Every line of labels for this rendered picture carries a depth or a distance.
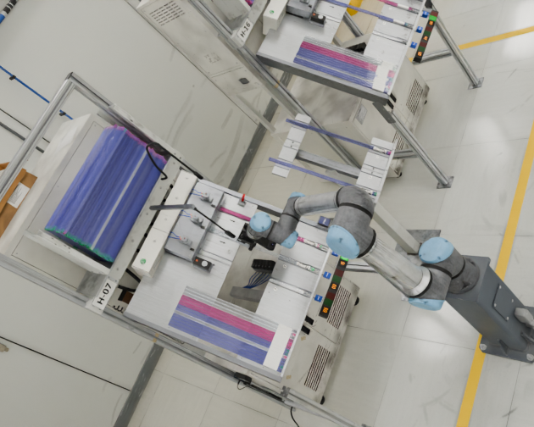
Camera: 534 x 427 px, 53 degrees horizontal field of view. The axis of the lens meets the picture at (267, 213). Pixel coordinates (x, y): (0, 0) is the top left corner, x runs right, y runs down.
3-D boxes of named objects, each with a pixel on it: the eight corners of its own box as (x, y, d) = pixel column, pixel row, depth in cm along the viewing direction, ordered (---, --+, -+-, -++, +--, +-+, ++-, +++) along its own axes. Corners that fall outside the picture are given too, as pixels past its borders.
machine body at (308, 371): (366, 292, 302) (301, 239, 267) (325, 414, 278) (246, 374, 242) (286, 282, 350) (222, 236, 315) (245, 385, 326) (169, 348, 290)
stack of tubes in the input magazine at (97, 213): (168, 159, 232) (119, 121, 217) (112, 263, 214) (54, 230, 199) (153, 162, 241) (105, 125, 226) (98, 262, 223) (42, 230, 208)
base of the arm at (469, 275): (484, 260, 202) (473, 247, 196) (473, 296, 197) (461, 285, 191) (447, 257, 213) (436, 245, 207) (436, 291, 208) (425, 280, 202)
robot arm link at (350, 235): (459, 279, 191) (355, 200, 169) (447, 317, 186) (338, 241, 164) (433, 278, 201) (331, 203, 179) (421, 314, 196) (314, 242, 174)
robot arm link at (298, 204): (367, 172, 172) (284, 189, 214) (355, 200, 169) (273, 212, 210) (390, 191, 177) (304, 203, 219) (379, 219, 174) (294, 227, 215)
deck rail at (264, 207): (336, 235, 243) (338, 230, 238) (335, 239, 243) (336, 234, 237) (195, 181, 253) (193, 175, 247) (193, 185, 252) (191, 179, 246)
